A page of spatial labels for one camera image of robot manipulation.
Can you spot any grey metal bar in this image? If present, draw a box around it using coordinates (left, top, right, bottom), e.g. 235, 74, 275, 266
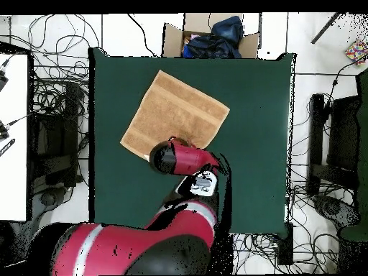
310, 12, 344, 45

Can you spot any green covered furniture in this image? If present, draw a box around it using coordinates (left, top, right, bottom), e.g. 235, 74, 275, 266
339, 68, 368, 242

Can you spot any cardboard box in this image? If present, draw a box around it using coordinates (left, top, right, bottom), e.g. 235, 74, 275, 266
162, 12, 262, 60

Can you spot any colourful dotted item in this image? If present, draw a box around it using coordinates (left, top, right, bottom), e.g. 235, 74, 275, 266
344, 39, 368, 66

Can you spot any black cable tangle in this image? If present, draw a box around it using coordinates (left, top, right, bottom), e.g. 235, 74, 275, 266
287, 57, 368, 274
5, 14, 101, 188
234, 232, 288, 275

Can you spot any white side table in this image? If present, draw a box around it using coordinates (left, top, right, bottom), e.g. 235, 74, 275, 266
0, 52, 30, 222

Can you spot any orange terry towel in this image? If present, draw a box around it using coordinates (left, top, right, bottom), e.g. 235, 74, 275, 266
119, 69, 231, 162

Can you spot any dark green table cloth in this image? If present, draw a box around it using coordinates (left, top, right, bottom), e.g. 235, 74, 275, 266
88, 47, 296, 239

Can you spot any black equipment stand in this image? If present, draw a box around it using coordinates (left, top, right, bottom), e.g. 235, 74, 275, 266
28, 83, 85, 192
306, 93, 362, 197

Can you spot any dark blue clothing pile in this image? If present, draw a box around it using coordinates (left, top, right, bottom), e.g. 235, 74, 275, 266
181, 15, 244, 60

